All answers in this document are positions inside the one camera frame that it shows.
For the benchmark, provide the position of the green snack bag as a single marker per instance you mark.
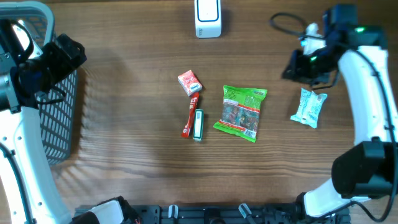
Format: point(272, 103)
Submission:
point(241, 111)

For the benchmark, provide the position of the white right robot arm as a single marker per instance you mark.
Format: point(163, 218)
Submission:
point(359, 53)

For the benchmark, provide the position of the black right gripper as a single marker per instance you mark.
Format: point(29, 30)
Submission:
point(296, 71)

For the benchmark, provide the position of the white barcode scanner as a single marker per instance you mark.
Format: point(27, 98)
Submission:
point(208, 22)

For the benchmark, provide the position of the red small box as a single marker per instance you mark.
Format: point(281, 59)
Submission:
point(189, 83)

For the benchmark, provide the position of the grey plastic mesh basket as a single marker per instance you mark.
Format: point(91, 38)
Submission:
point(56, 110)

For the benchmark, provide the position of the black mounting rail base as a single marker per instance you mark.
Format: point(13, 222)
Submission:
point(277, 213)

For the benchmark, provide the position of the green chewing gum pack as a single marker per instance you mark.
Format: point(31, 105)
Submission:
point(198, 125)

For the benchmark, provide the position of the red drink mix sachet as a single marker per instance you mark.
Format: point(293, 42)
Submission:
point(193, 105)

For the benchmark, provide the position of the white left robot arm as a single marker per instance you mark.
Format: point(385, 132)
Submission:
point(25, 172)

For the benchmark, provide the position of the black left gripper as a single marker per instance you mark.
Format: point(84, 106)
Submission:
point(66, 64)

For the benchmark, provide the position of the mint wet wipes pack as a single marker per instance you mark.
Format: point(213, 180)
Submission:
point(309, 108)

